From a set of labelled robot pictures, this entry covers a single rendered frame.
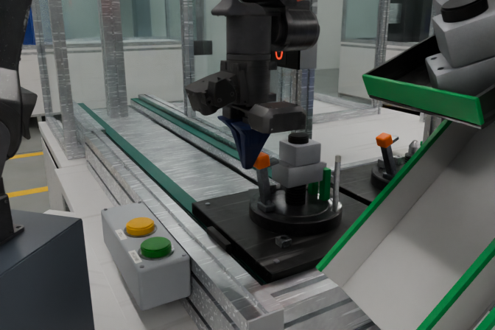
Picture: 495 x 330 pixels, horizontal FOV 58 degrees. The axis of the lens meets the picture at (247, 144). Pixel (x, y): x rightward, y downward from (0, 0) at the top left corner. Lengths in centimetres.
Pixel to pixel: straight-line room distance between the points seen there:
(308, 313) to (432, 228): 18
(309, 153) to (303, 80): 25
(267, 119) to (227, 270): 20
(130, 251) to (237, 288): 16
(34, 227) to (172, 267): 19
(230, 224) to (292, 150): 14
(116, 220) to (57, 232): 25
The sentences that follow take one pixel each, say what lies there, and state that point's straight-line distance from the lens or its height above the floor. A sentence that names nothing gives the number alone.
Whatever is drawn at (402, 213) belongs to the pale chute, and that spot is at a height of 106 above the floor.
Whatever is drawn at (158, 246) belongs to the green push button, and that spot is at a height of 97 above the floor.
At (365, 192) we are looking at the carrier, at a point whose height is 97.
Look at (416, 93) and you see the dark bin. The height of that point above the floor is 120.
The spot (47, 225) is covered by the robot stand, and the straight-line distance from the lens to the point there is 49.
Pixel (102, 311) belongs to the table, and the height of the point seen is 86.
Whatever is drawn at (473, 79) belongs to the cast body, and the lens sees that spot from 36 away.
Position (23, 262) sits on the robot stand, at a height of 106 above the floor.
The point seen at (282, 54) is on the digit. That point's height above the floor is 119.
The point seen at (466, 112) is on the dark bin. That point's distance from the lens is 34.
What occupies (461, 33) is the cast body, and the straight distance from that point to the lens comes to 35.
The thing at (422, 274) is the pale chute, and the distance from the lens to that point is 45.
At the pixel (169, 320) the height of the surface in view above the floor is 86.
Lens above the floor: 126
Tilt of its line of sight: 16 degrees down
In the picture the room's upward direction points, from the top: straight up
